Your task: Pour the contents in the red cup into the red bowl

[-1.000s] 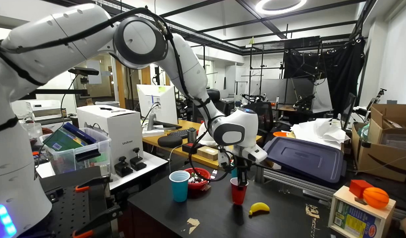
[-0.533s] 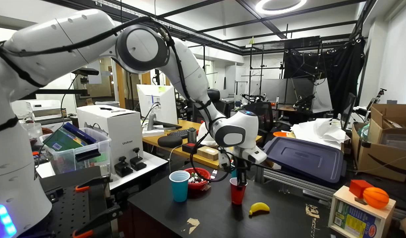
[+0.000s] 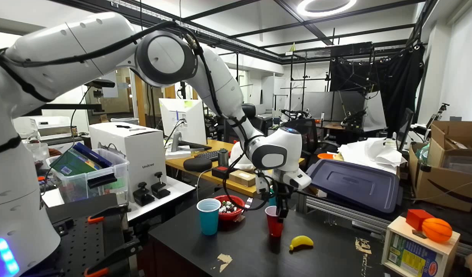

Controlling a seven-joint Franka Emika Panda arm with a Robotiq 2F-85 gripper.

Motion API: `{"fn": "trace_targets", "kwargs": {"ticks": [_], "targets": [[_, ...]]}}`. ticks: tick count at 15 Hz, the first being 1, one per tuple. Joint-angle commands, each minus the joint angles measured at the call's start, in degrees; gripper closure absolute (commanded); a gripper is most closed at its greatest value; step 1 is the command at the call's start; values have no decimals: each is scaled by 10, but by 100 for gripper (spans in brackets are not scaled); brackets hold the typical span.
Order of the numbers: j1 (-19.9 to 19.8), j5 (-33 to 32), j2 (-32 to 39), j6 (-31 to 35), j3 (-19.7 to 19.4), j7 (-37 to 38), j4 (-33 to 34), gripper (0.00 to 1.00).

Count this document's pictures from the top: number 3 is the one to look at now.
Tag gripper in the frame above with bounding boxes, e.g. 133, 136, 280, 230
275, 182, 294, 222

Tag red plastic cup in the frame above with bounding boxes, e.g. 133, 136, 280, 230
265, 205, 284, 238

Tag red bowl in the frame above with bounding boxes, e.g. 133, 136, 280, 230
214, 195, 246, 222

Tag blue plastic cup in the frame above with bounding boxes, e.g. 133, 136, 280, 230
196, 198, 222, 236

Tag yellow banana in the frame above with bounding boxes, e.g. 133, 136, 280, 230
289, 235, 314, 252

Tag small cardboard box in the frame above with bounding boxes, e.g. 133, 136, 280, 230
229, 169, 257, 188

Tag white plastic bag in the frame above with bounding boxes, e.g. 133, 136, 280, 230
230, 141, 256, 172

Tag red button on black box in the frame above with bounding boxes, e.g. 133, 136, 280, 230
211, 165, 231, 180

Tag dark blue bin lid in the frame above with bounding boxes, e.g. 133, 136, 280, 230
306, 159, 401, 214

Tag black office chair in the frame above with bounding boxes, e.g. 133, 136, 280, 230
241, 103, 274, 136
285, 118, 339, 164

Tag wooden desk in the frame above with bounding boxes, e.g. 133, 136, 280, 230
166, 138, 306, 197

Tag black keyboard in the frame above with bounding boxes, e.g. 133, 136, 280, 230
194, 149, 221, 162

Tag black oval speaker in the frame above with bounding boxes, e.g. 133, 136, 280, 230
183, 157, 213, 173

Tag heap of white paper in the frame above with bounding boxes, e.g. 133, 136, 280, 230
337, 137, 408, 174

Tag white side table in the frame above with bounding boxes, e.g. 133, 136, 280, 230
41, 175, 196, 223

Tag black screw clamp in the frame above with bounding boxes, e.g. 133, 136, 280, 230
150, 171, 171, 200
133, 181, 155, 207

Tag white monitor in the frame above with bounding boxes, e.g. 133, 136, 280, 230
159, 98, 208, 153

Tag red block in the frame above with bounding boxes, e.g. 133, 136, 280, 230
406, 209, 435, 231

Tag wooden box with label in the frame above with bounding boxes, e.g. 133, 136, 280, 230
382, 215, 460, 277

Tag black monitor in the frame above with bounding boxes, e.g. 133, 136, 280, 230
397, 107, 414, 151

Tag white cardboard box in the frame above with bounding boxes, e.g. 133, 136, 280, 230
89, 122, 168, 203

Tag orange toy basketball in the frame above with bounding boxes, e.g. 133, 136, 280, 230
422, 218, 453, 243

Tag stack of cardboard boxes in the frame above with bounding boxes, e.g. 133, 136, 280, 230
409, 121, 472, 213

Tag black curtain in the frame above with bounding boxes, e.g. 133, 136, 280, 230
328, 43, 426, 133

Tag black clamp with orange tip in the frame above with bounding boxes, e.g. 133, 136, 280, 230
83, 238, 143, 277
86, 205, 130, 225

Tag clear plastic bin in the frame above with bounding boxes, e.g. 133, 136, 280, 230
47, 148, 130, 205

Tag heap of books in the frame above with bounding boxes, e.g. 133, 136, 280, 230
49, 142, 114, 178

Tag white printer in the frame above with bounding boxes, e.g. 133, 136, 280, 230
12, 115, 73, 140

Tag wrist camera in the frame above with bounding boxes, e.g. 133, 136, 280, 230
255, 175, 271, 195

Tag aluminium frame rail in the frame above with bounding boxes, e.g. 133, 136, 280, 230
297, 192, 472, 257

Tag ring ceiling light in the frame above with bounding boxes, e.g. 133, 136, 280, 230
296, 0, 358, 17

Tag camera on mount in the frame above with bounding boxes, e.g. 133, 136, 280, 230
39, 79, 116, 114

